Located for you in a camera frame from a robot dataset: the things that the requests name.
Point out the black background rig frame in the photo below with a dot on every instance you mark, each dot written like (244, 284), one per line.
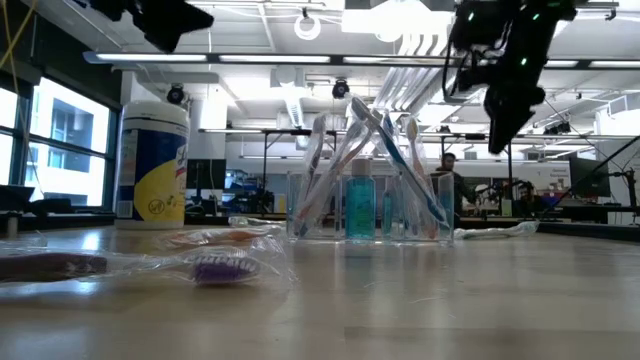
(300, 133)

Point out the black ceiling camera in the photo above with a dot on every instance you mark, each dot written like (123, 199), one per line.
(175, 94)
(340, 89)

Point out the yellow orange toothbrush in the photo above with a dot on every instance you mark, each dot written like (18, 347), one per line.
(414, 145)

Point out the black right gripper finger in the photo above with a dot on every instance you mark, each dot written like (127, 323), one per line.
(510, 110)

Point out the Lysol wipes canister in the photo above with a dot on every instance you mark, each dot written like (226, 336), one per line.
(150, 165)

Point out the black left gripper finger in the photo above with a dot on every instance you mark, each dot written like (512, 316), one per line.
(175, 22)

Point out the long ceiling light strip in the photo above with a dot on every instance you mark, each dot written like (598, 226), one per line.
(280, 59)

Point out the clear acrylic organizer box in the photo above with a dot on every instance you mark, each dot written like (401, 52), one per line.
(380, 180)

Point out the dark computer monitor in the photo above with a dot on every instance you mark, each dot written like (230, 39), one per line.
(590, 177)
(206, 174)

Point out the large dark-framed window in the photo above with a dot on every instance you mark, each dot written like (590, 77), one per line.
(70, 125)

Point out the person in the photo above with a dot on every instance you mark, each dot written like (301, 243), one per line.
(462, 192)
(525, 197)

